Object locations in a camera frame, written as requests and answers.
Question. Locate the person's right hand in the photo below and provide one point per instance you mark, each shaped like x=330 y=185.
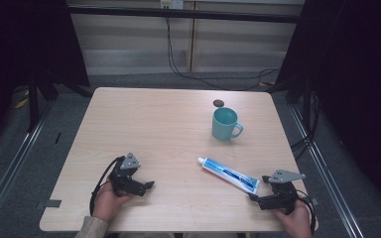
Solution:
x=297 y=224

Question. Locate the black tape strip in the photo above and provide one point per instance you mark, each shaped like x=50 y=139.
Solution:
x=58 y=138

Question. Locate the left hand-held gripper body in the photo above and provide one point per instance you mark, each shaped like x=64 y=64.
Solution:
x=125 y=175

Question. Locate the yellow floor object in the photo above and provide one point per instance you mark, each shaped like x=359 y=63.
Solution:
x=21 y=103

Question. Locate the dark curtain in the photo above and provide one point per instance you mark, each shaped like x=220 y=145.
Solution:
x=20 y=43
x=354 y=82

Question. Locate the person's left hand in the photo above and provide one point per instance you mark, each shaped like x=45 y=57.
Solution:
x=105 y=203

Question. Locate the black horizontal bar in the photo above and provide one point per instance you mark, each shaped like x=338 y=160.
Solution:
x=185 y=14

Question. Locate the black metal stand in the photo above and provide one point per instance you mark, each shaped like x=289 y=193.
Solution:
x=33 y=105

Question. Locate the metal floor rail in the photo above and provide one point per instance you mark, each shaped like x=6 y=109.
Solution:
x=16 y=158
x=327 y=185

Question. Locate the dark round disc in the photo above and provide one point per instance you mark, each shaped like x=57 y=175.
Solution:
x=218 y=103

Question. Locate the grey tape strip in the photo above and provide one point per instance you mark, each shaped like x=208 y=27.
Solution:
x=315 y=201
x=52 y=203

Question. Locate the teal mug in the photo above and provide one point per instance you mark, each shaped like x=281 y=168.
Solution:
x=223 y=130

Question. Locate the blue white toothpaste tube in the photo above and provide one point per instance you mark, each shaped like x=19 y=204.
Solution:
x=228 y=174

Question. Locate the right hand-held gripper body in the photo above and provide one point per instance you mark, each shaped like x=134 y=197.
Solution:
x=282 y=195

